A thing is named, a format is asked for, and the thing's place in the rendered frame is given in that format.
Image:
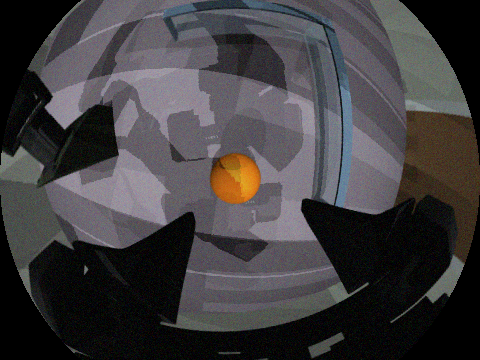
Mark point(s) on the orange ball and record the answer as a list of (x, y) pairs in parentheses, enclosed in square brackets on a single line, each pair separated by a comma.
[(225, 187)]

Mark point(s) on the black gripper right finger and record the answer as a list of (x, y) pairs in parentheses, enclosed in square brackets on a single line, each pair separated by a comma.
[(352, 240)]

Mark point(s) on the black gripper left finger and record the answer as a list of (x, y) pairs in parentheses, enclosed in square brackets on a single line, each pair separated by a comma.
[(153, 269)]

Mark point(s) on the translucent yellow ball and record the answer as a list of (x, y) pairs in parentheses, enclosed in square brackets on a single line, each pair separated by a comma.
[(244, 169)]

